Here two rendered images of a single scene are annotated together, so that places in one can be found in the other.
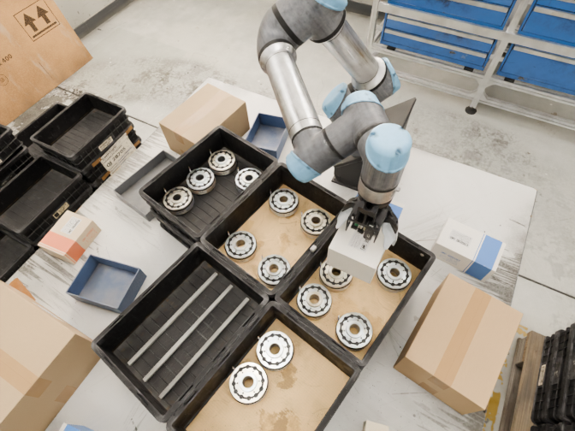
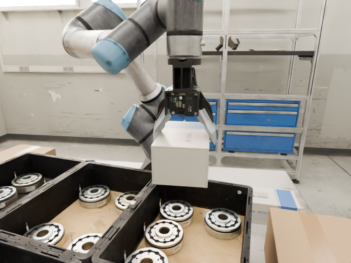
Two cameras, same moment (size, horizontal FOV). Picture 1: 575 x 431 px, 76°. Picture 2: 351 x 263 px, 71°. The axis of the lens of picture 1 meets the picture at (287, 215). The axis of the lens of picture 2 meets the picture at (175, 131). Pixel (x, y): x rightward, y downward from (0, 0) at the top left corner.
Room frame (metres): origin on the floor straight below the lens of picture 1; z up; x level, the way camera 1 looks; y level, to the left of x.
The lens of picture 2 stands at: (-0.05, 0.05, 1.31)
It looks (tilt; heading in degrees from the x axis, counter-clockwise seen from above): 17 degrees down; 336
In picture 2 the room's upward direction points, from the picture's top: straight up
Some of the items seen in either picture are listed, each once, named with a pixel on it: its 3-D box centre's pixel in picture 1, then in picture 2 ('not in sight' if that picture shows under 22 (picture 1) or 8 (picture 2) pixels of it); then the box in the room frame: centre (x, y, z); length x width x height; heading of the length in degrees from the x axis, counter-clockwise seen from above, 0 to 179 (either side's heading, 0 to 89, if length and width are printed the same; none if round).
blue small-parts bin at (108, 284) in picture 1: (107, 284); not in sight; (0.52, 0.64, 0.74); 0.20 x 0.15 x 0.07; 70
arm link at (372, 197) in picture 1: (379, 185); (185, 48); (0.43, -0.19, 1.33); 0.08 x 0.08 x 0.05
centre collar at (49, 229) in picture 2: (240, 244); (42, 234); (0.57, 0.16, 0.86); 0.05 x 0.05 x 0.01
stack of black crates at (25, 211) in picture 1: (50, 209); not in sight; (1.15, 1.26, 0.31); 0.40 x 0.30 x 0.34; 148
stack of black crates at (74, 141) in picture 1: (98, 151); not in sight; (1.50, 1.05, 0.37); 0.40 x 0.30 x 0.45; 148
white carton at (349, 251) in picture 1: (364, 234); (184, 149); (0.45, -0.20, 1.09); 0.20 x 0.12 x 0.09; 148
